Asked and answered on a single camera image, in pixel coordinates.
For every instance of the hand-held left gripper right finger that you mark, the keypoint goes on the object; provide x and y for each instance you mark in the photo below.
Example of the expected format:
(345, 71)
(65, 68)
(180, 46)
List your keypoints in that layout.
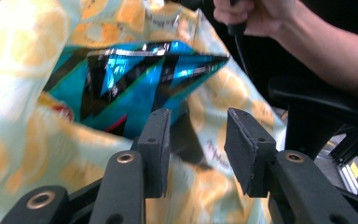
(251, 155)

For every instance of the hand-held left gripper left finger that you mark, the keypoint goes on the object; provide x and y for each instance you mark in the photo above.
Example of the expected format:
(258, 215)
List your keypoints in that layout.
(154, 155)

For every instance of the teal potato chips bag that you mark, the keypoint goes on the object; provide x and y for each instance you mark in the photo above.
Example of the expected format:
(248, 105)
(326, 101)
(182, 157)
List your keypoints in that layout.
(130, 102)

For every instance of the orange print fabric bag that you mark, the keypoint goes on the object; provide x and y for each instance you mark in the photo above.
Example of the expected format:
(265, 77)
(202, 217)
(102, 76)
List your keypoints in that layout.
(18, 93)

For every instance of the black office chair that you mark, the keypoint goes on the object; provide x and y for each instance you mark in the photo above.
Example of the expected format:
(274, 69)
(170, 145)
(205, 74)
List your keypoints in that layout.
(317, 102)

